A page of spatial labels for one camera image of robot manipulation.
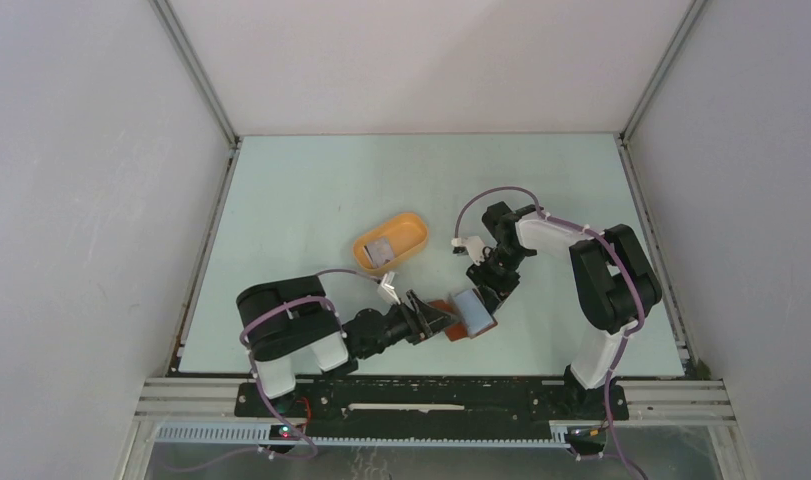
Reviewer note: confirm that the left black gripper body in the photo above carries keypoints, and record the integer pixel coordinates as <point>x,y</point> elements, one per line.
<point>396,327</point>

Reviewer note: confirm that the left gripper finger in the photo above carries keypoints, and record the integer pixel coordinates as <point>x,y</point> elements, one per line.
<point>418,305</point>
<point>432,323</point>

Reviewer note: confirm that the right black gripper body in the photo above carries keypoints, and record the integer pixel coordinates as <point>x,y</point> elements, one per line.
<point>505,259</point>

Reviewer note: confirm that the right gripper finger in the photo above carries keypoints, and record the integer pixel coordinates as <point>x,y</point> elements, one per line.
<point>490,294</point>
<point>507,283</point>

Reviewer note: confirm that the brown leather card holder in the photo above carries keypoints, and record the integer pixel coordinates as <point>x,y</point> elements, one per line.
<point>472,317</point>

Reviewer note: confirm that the orange plastic card tray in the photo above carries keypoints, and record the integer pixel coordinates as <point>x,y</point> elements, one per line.
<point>407,233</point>

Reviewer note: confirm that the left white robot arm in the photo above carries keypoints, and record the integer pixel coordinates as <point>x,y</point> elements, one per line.
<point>284,317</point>

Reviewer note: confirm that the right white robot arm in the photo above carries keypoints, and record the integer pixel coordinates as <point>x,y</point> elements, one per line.
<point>615,284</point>

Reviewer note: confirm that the grey patterned card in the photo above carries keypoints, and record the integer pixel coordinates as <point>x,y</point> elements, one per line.
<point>379,252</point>

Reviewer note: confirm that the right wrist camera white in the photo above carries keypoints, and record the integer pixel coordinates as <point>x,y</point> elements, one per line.
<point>473,246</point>

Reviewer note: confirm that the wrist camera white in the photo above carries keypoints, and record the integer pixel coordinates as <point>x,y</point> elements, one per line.
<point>386,289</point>
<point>473,246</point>

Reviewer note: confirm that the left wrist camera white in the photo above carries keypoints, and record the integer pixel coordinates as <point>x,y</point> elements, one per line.
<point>386,289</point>

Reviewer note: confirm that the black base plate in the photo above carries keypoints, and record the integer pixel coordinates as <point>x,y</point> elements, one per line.
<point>495,407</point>

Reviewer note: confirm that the white cable duct strip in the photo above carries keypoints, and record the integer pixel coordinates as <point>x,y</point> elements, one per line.
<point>258,434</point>

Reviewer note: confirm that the aluminium frame rail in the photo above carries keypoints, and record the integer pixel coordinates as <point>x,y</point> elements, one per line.
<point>649,402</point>

